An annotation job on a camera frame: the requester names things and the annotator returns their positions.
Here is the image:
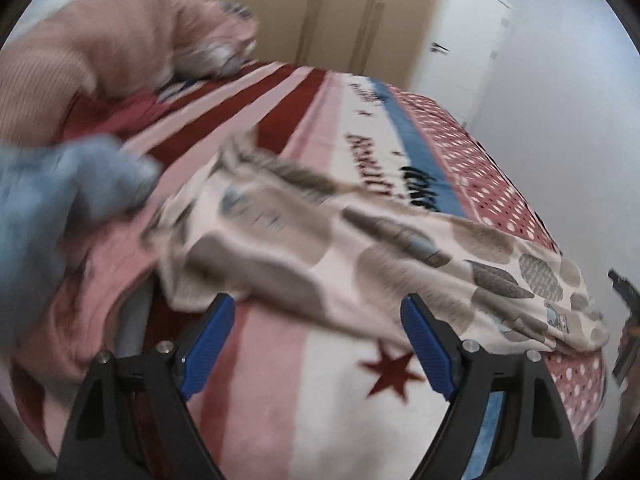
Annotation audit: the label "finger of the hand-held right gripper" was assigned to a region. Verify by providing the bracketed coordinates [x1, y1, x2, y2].
[607, 269, 640, 378]

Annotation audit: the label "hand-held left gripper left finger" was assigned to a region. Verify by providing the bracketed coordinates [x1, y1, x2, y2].
[56, 294, 236, 480]

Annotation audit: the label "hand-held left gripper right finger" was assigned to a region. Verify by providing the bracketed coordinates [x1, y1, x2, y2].
[399, 294, 596, 480]

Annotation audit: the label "beige patterned pants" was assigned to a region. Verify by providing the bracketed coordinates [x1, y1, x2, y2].
[142, 127, 612, 361]

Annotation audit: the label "striped star printed blanket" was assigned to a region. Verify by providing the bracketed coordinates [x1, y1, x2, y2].
[10, 60, 608, 480]

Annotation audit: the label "light pink garment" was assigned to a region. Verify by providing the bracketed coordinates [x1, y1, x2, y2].
[12, 200, 173, 386]

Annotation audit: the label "blue-grey garment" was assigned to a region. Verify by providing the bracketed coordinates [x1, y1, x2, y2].
[0, 135, 163, 351]

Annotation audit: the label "white door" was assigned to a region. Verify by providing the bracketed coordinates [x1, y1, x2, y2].
[411, 0, 515, 128]

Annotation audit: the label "pink ribbed garment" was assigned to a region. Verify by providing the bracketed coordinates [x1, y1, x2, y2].
[0, 0, 261, 151]

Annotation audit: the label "beige wooden wardrobe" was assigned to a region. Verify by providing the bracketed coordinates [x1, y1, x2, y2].
[177, 0, 453, 92]

